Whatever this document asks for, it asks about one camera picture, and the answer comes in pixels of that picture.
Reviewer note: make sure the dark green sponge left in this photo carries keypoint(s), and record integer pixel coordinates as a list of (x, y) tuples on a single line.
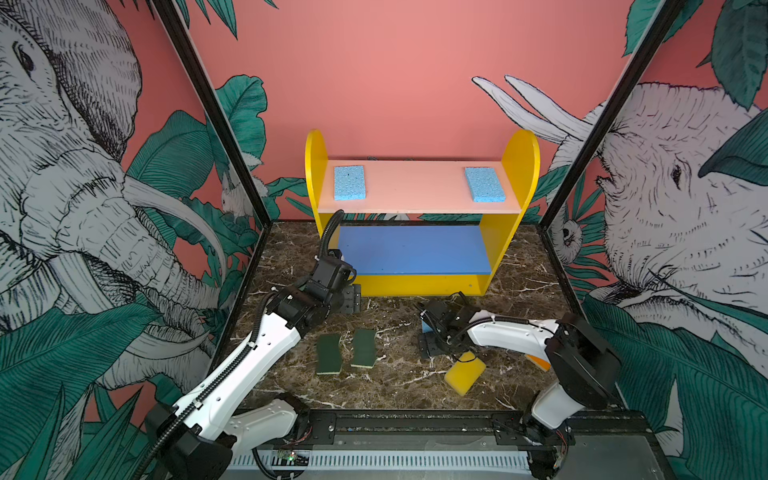
[(329, 357)]

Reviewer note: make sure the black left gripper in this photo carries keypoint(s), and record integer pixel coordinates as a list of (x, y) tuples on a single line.
[(352, 298)]

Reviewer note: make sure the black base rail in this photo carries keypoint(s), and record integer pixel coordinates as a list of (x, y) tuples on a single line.
[(590, 445)]

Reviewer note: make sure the orange yellow sponge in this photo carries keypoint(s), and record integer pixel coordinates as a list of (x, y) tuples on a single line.
[(540, 363)]

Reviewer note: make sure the black right frame post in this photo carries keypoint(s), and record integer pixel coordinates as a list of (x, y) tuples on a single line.
[(650, 41)]

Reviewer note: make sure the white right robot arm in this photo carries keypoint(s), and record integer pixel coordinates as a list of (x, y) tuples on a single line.
[(586, 366)]

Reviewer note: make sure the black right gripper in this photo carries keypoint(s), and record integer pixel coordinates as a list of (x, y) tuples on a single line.
[(429, 347)]

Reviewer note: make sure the yellow pink blue shelf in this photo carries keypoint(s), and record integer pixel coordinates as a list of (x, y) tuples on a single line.
[(418, 232)]

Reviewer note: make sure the dark green sponge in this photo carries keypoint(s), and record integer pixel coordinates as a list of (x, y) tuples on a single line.
[(329, 357), (364, 349)]

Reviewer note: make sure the dark green sponge right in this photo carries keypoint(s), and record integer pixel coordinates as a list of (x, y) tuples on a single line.
[(364, 349)]

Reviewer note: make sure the black frame post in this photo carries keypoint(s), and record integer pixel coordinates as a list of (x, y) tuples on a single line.
[(172, 21), (650, 41)]

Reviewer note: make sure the white vent strip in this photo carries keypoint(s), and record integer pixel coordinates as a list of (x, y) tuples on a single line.
[(513, 462)]

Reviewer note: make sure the black left frame post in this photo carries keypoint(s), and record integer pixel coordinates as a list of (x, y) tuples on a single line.
[(172, 21)]

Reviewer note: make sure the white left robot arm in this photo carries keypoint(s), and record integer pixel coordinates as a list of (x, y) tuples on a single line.
[(198, 435)]

